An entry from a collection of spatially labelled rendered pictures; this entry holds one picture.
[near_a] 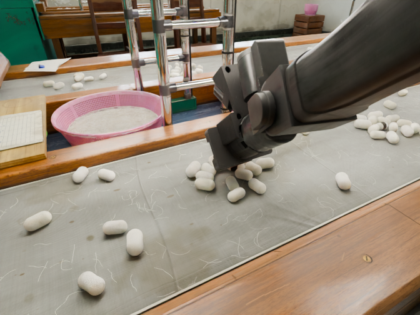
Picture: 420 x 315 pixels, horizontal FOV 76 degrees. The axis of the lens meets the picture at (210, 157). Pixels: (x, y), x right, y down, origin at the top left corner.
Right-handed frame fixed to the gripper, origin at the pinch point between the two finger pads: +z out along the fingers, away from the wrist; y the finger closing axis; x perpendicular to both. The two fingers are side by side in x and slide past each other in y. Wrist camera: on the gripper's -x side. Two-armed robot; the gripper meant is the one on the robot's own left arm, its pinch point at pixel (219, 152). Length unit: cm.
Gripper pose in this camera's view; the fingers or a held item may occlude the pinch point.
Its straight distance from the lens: 50.9
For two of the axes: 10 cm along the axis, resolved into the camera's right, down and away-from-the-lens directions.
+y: -8.9, 2.6, -3.9
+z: -3.5, 1.9, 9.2
